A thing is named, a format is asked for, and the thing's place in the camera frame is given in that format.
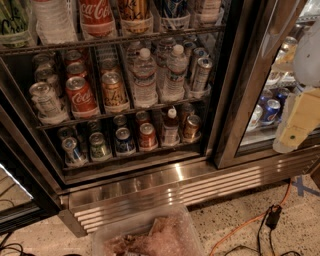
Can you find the glass fridge door right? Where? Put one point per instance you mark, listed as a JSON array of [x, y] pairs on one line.
[[273, 22]]

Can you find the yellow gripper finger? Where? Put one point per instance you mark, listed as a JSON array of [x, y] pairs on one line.
[[301, 115]]

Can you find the black power adapter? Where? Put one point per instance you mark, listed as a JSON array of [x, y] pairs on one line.
[[273, 217]]

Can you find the front orange soda can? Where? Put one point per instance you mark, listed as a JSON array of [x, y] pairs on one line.
[[115, 97]]

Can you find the blue white can bottom left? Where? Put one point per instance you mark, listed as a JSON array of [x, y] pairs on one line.
[[74, 157]]

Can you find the brown can bottom shelf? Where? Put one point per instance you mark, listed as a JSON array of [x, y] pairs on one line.
[[192, 127]]

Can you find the green LaCroix can top shelf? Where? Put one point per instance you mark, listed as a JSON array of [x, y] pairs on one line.
[[17, 24]]

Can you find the red can bottom shelf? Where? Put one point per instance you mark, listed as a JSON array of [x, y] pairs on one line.
[[147, 137]]

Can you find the front slim silver can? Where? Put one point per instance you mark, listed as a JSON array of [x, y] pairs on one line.
[[201, 75]]

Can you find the front red Coca-Cola can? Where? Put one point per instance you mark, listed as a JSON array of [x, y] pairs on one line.
[[81, 97]]

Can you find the water bottle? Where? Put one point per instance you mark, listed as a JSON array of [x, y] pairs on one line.
[[177, 62], [144, 79]]

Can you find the clear plastic bin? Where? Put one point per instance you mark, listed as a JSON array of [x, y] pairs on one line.
[[162, 231]]

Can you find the green can bottom shelf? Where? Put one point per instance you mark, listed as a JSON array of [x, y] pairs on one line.
[[99, 151]]

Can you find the large Coca-Cola bottle top shelf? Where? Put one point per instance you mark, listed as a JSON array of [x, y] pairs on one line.
[[96, 18]]

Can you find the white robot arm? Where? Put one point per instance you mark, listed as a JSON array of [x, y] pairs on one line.
[[306, 63]]

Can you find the gold can top shelf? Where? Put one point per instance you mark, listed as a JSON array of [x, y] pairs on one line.
[[135, 16]]

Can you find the blue can bottom shelf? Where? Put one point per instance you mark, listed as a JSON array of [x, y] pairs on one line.
[[124, 142]]

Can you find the front white silver can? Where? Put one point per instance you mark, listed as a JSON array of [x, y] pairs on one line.
[[50, 108]]

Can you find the blue Pepsi can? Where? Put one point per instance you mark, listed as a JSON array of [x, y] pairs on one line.
[[270, 111]]

